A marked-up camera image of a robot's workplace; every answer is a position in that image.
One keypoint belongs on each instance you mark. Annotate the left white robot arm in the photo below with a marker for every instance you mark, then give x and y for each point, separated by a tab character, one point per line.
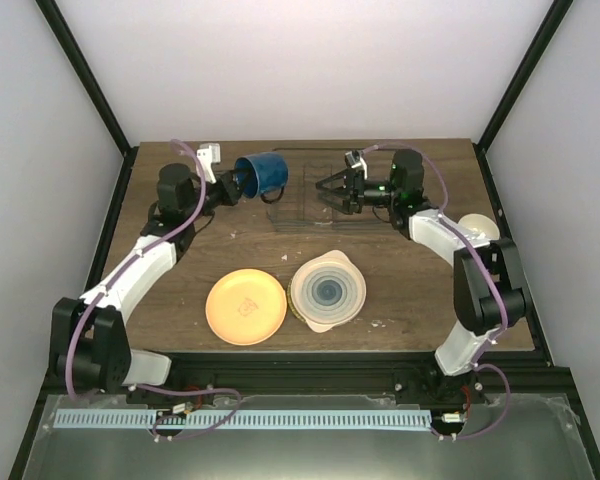
89	343

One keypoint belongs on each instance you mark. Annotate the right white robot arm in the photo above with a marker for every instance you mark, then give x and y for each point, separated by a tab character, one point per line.
490	291

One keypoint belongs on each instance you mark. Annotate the blue enamel mug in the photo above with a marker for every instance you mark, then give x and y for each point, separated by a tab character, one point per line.
269	176

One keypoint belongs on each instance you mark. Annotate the light blue slotted cable duct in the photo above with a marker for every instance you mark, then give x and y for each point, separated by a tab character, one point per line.
385	420

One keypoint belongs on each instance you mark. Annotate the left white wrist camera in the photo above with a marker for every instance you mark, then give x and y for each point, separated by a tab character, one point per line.
208	154

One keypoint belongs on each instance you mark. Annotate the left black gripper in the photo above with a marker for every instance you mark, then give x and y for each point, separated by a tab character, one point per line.
232	192

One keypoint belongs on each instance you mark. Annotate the orange plastic plate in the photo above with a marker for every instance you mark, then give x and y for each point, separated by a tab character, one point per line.
246	307

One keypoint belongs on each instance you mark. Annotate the white ceramic bowl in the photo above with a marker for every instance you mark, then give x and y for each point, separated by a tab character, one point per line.
481	224

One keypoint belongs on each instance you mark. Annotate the yellow patterned plate underneath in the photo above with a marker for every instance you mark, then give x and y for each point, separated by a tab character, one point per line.
291	304

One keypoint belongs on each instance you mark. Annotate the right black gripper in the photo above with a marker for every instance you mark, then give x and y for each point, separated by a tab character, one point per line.
354	182

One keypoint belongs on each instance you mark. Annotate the black aluminium frame rail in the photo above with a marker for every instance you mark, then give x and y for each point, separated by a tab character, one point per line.
411	377

